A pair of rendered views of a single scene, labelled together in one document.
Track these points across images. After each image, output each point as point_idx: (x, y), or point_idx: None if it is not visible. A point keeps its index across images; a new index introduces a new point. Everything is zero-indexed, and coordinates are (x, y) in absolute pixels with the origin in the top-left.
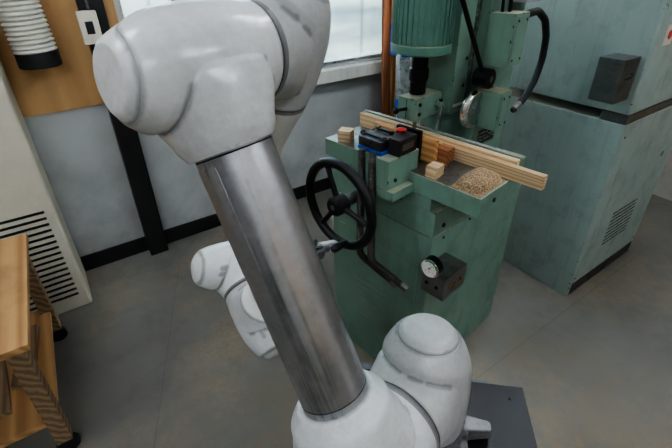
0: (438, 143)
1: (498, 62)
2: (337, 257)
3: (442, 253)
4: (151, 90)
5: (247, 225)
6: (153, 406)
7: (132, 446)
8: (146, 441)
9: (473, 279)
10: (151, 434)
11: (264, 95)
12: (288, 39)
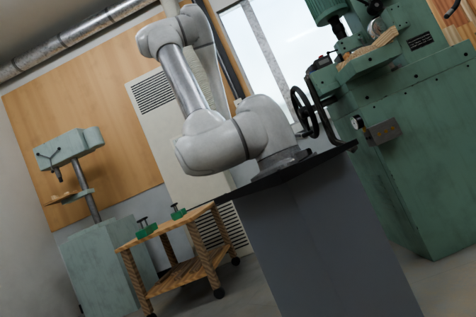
0: (348, 54)
1: None
2: (357, 171)
3: (382, 120)
4: (139, 39)
5: (164, 66)
6: (261, 283)
7: (244, 296)
8: (251, 294)
9: (465, 152)
10: (254, 292)
11: (168, 32)
12: (180, 19)
